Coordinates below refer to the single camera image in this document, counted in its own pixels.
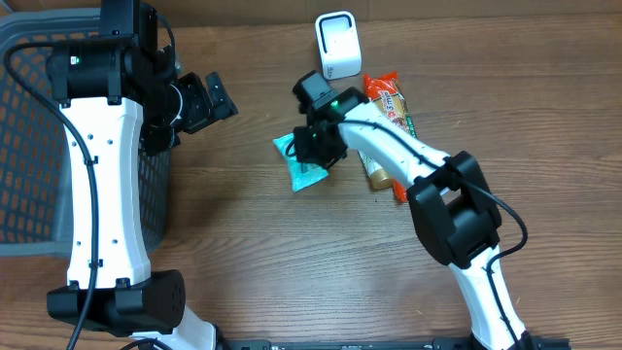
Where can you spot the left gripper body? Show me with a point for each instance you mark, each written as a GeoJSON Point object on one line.
{"type": "Point", "coordinates": [205, 102]}

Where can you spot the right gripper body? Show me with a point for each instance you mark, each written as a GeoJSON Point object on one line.
{"type": "Point", "coordinates": [320, 152]}

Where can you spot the teal snack packet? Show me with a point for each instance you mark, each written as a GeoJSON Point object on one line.
{"type": "Point", "coordinates": [303, 175]}

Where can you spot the white cosmetic tube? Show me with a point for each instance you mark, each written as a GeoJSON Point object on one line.
{"type": "Point", "coordinates": [379, 178]}

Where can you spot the orange spaghetti packet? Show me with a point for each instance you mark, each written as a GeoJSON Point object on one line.
{"type": "Point", "coordinates": [385, 92]}

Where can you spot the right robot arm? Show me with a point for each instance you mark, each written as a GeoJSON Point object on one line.
{"type": "Point", "coordinates": [455, 216]}

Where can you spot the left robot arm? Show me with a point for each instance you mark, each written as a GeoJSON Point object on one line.
{"type": "Point", "coordinates": [120, 97]}

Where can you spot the white barcode scanner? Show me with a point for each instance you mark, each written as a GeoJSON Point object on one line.
{"type": "Point", "coordinates": [339, 45]}

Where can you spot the grey plastic shopping basket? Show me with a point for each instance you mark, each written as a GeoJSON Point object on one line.
{"type": "Point", "coordinates": [36, 202]}

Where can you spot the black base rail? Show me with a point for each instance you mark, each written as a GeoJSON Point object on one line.
{"type": "Point", "coordinates": [441, 343]}

